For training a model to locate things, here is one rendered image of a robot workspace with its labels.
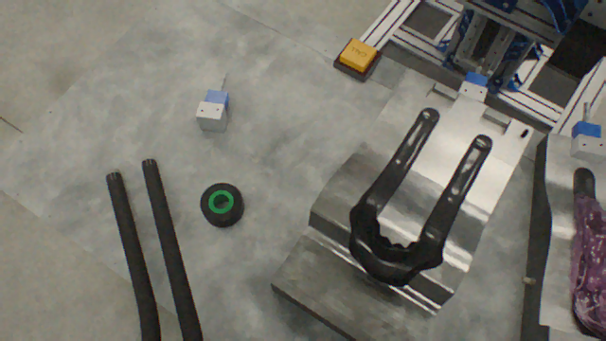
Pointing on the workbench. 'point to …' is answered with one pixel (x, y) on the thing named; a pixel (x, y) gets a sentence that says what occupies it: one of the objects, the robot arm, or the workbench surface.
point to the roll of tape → (222, 191)
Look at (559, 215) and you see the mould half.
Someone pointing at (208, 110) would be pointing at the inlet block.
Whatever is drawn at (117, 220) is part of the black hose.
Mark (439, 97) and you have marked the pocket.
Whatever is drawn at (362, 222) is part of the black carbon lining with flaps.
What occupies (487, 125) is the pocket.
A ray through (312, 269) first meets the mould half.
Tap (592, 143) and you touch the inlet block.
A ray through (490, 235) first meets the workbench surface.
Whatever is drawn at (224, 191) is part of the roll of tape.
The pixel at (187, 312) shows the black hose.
